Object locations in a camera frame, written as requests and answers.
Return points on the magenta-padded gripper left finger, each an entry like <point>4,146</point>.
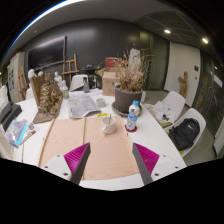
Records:
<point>75,158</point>

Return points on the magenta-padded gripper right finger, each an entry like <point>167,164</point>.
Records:
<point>148,158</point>

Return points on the white blue-capped drink bottle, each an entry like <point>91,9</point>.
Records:
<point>133,116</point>

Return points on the flat round red coaster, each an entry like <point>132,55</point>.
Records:
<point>130,131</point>

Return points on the black backpack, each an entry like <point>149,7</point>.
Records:
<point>185,133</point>

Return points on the white mug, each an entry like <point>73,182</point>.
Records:
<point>109,128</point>

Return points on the paper sheets stack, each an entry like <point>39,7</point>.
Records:
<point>161,113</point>

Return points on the wooden paintbrushes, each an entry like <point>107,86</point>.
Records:
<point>30,135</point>

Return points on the yellow tag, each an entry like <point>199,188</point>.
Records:
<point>102,115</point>

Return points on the thin wooden pencil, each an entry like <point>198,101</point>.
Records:
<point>22,153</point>

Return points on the wooden stir stick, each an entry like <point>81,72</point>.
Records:
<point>109,118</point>

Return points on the newspaper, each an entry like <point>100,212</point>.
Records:
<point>81,105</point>

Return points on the small paint jar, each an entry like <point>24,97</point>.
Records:
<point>30,126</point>

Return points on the grey plant saucer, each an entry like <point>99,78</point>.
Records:
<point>116,110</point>

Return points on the dried plant in grey pot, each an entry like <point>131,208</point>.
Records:
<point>128,100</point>

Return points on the white chair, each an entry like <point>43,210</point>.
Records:
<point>196,115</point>
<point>175,101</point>
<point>29,94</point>
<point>76,83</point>

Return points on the golden brown relief sculpture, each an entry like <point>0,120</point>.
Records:
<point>50,98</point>

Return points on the white spray bottle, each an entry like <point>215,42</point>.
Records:
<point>65,91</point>

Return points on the grey glass flask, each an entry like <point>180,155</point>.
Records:
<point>86,86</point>

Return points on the black box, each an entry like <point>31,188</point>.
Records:
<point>10,115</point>

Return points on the cardboard box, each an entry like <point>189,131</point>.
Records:
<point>109,85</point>

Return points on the wooden figure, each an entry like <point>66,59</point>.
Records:
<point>183,85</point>

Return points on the white plaster bust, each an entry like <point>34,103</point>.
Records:
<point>31,74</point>
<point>58,77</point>

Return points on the wooden easel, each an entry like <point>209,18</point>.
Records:
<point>70,66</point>
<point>22,81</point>

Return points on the red box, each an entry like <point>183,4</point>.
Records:
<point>111,63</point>

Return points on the white notice board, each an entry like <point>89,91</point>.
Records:
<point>14,76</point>

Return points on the white plaster statue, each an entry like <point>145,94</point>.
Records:
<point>135,56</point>

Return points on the round ceiling spotlights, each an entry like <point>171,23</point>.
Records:
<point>167,31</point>

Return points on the long ceiling light panel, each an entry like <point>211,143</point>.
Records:
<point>40,18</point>

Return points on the black wall screen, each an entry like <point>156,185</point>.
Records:
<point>46,53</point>

